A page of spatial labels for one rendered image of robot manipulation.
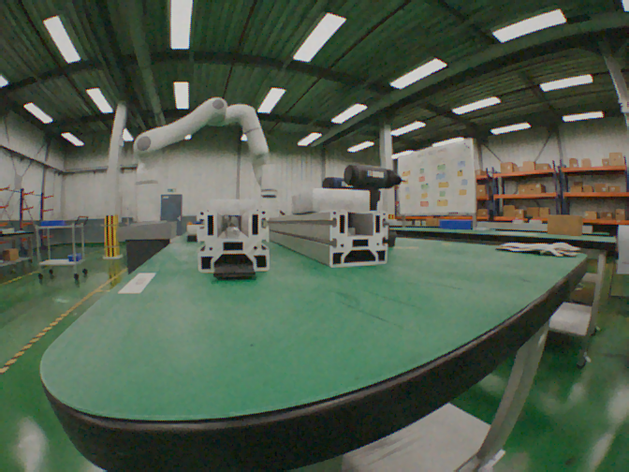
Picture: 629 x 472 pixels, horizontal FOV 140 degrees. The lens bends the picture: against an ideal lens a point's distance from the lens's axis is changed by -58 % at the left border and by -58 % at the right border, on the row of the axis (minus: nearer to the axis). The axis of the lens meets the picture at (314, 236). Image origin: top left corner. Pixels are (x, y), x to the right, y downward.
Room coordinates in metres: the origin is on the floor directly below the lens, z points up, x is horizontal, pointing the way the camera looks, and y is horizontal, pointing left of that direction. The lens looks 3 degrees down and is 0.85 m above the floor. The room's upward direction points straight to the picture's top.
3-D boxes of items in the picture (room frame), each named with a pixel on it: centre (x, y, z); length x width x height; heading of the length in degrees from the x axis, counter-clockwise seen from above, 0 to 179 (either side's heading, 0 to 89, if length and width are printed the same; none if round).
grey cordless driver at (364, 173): (0.74, -0.18, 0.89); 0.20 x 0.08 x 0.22; 111
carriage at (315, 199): (0.56, -0.03, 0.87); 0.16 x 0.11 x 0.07; 17
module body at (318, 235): (0.80, 0.05, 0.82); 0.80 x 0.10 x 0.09; 17
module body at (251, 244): (0.74, 0.23, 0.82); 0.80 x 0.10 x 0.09; 17
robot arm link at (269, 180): (1.36, 0.23, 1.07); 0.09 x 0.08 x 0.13; 26
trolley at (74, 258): (3.01, 4.26, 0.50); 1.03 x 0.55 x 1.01; 119
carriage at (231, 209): (0.74, 0.23, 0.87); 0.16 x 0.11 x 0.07; 17
